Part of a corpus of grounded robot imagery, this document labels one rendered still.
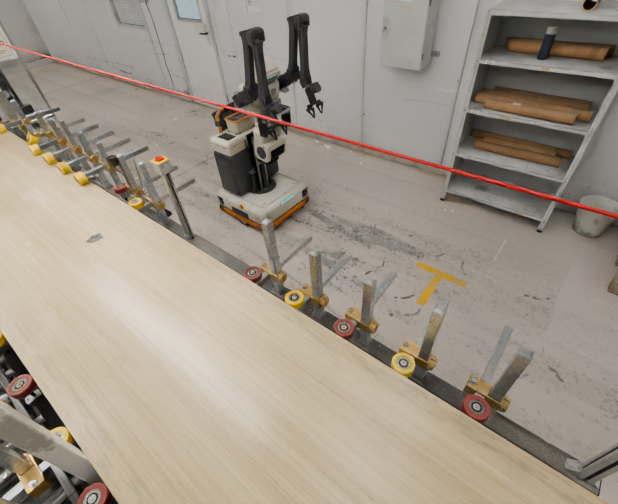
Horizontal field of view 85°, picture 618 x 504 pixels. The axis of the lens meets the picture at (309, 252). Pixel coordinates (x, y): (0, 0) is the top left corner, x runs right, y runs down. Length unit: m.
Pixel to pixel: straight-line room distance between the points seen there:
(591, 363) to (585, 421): 0.40
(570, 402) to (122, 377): 2.29
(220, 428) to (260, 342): 0.32
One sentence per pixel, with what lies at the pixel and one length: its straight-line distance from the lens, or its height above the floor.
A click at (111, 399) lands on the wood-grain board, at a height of 0.90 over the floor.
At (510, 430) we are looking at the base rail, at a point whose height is 0.70.
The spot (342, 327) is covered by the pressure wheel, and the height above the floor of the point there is 0.91.
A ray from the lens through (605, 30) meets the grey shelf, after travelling 3.41.
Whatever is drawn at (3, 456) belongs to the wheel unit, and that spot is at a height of 0.97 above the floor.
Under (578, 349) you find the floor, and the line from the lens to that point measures 2.80.
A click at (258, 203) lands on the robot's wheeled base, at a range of 3.09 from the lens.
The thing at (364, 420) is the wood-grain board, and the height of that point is 0.90.
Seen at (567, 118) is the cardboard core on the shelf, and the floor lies 0.95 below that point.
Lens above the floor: 2.02
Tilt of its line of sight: 43 degrees down
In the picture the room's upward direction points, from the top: 5 degrees counter-clockwise
